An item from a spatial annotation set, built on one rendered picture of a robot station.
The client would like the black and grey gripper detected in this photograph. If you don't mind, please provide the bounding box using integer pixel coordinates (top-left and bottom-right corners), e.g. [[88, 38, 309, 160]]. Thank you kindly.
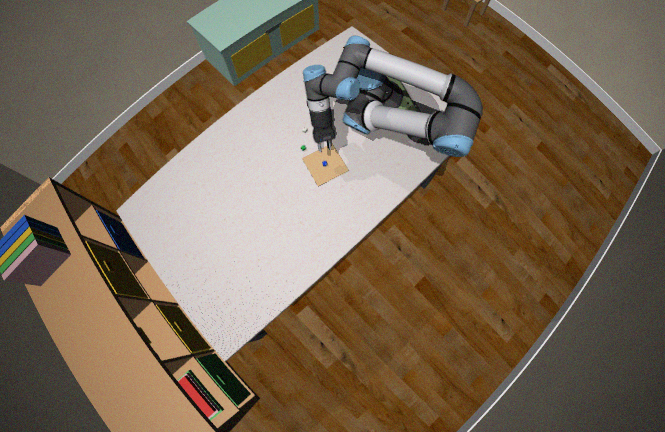
[[307, 97, 335, 152]]

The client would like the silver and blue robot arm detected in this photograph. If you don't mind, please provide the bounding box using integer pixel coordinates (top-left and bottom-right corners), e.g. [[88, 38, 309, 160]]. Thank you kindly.
[[303, 36, 483, 157]]

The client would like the tan flat mat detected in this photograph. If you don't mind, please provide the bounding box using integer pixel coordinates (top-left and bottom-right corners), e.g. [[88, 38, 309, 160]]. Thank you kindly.
[[302, 144, 349, 186]]

